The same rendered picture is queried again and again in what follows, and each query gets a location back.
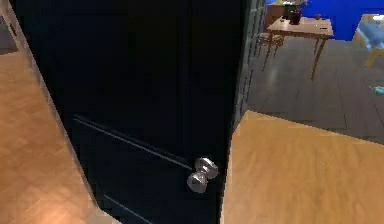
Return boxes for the silver round door knob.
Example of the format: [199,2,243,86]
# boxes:
[186,157,220,194]

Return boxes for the black room door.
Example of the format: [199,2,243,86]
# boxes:
[9,0,252,224]

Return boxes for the brown wooden stool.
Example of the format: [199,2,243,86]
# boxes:
[257,32,285,59]

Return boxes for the dark red vase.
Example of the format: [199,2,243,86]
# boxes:
[288,7,303,26]

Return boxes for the brown wooden table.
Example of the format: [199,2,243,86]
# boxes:
[261,15,335,81]

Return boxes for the small teal floor object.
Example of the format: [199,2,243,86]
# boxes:
[368,85,384,96]

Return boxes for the wooden chair with blue seat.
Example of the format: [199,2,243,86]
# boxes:
[352,13,384,68]

